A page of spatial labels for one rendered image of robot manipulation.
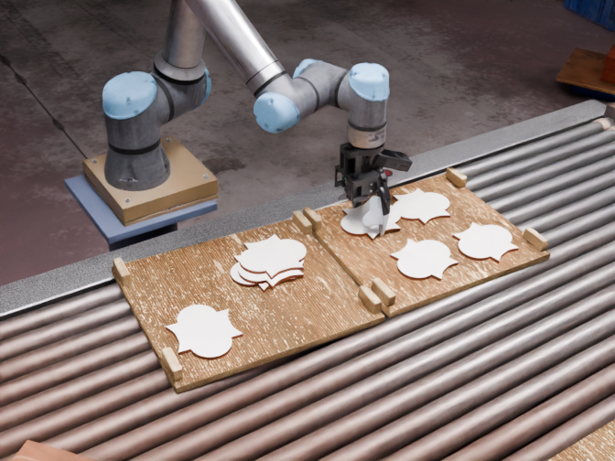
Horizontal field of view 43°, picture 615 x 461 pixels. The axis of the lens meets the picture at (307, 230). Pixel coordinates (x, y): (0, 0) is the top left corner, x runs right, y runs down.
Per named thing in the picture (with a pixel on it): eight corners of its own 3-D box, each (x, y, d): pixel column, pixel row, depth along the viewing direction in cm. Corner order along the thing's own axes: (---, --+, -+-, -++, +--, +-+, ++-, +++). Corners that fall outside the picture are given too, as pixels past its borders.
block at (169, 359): (161, 360, 134) (160, 348, 132) (171, 357, 135) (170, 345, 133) (173, 383, 130) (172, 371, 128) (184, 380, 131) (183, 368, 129)
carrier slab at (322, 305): (111, 273, 154) (111, 266, 153) (296, 222, 171) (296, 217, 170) (176, 394, 130) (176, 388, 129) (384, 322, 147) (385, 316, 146)
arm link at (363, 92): (361, 56, 151) (398, 68, 147) (358, 106, 158) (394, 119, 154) (337, 70, 146) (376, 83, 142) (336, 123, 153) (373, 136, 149)
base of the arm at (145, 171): (92, 169, 184) (87, 133, 178) (148, 149, 192) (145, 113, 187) (125, 198, 175) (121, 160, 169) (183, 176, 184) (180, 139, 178)
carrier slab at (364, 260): (297, 220, 172) (298, 214, 171) (446, 177, 190) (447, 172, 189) (389, 318, 148) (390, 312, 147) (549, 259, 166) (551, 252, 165)
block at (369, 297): (356, 295, 150) (358, 284, 149) (364, 294, 151) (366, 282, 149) (373, 316, 146) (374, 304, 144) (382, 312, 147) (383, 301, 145)
